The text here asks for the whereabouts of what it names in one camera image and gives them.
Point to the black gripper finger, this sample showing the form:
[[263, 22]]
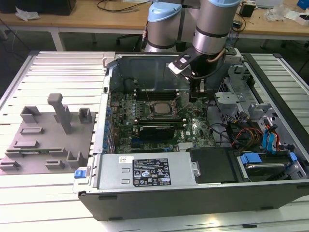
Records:
[[195, 99]]

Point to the wooden desk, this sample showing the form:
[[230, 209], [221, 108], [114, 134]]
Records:
[[96, 19]]

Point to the black RAM slot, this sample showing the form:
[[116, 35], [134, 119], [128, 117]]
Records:
[[159, 118], [164, 95], [164, 90], [179, 125], [159, 122]]

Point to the grey power supply unit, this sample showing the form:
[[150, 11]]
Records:
[[113, 169]]

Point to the crumpled white paper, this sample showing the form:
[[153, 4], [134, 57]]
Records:
[[26, 14]]

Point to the black graphics card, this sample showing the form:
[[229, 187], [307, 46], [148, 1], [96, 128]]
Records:
[[157, 133]]

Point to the silver chipset heatsink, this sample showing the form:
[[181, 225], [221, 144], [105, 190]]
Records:
[[186, 146]]

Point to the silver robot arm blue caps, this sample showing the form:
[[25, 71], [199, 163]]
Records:
[[210, 36]]

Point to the CPU socket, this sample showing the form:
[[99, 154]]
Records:
[[151, 108]]

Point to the flat grey device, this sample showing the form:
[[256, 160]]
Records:
[[269, 2]]

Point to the clear plastic bag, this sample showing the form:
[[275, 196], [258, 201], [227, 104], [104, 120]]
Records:
[[277, 13]]

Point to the black grey PC case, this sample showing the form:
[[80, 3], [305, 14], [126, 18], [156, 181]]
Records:
[[193, 203]]

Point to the blue box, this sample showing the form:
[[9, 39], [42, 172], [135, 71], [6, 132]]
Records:
[[303, 4]]

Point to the blue disk carrier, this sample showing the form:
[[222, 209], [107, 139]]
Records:
[[251, 158]]

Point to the silver CPU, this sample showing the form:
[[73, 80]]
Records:
[[161, 107]]

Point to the blue case latch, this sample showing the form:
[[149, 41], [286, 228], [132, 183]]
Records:
[[80, 174]]

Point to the grey parts rack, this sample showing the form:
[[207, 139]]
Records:
[[48, 145]]

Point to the grey metal disk bay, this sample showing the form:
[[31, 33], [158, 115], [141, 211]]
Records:
[[229, 96]]

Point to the black plastic shroud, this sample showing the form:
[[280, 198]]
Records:
[[212, 164]]

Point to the green motherboard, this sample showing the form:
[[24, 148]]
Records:
[[200, 135]]

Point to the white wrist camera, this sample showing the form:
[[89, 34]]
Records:
[[176, 68]]

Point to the small black power adapter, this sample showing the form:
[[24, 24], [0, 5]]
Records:
[[237, 24]]

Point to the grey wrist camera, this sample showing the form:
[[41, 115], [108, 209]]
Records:
[[235, 58]]

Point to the white box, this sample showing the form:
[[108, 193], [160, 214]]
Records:
[[303, 19]]

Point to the black monitor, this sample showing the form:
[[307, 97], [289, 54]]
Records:
[[48, 6]]

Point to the hard disk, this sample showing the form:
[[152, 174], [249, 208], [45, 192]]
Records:
[[263, 169]]

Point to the small black box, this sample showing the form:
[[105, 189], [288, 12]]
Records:
[[247, 10]]

